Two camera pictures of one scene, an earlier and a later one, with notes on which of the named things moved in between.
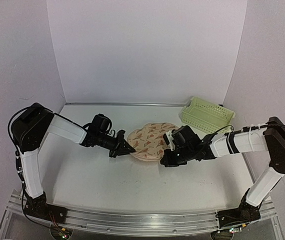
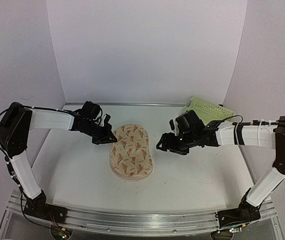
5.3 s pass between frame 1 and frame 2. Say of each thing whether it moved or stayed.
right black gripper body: moved
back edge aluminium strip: stayed
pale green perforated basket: stayed
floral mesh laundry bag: moved
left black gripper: moved
